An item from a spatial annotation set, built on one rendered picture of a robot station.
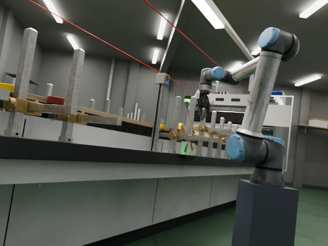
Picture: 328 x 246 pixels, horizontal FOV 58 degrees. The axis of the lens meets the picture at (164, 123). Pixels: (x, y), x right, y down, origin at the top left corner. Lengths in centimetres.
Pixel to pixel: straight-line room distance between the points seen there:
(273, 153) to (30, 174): 123
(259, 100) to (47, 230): 129
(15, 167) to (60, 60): 929
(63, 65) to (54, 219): 891
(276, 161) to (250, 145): 20
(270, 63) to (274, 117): 318
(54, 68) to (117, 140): 859
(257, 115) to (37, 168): 111
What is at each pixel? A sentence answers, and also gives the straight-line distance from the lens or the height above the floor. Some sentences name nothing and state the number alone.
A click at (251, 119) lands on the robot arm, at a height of 94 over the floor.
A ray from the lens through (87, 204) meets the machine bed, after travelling 187.
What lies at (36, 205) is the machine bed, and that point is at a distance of 162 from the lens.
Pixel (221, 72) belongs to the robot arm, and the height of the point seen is 130.
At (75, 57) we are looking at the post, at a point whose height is 108.
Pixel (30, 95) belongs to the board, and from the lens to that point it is 151.
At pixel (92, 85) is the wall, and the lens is 1009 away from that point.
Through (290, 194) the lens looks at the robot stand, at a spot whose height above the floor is 57.
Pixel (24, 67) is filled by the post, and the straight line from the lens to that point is 124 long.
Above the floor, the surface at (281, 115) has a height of 144.
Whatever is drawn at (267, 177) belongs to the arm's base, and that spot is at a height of 64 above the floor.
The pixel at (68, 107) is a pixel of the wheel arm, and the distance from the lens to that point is 106.
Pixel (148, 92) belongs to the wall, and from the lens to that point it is 996.
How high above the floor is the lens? 73
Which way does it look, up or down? 5 degrees up
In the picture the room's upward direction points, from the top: 8 degrees clockwise
